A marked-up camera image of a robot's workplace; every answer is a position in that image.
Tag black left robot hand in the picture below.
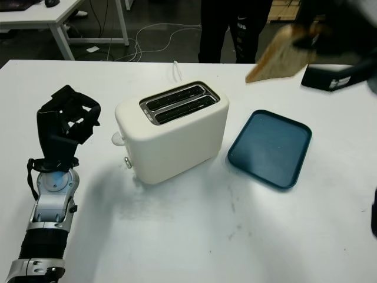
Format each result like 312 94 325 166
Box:
37 84 102 166

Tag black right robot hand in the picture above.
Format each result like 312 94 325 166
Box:
294 0 377 65

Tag white toaster lever knob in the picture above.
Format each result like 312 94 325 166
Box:
110 131 127 147

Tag slice of brown bread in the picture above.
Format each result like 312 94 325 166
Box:
245 23 319 85

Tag cream two-slot toaster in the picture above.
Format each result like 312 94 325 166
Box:
114 80 230 186

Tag dark blue plastic tray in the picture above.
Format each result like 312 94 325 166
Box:
227 109 313 192

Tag wooden crates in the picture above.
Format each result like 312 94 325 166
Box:
269 0 301 23

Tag white office desk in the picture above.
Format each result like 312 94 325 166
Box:
0 0 130 61

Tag person in black trousers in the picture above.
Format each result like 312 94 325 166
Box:
197 0 273 64

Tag black desk mat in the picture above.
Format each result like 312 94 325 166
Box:
0 0 33 12

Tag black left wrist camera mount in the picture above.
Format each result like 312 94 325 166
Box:
50 133 80 147

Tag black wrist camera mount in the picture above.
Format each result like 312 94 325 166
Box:
300 64 354 94
50 133 80 147

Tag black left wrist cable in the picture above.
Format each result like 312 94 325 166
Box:
26 158 41 202

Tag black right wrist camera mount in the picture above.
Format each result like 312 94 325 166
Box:
300 64 354 94

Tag white cable on floor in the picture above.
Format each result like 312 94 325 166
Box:
113 24 204 62

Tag white toaster power cord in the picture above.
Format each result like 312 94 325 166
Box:
172 60 183 83

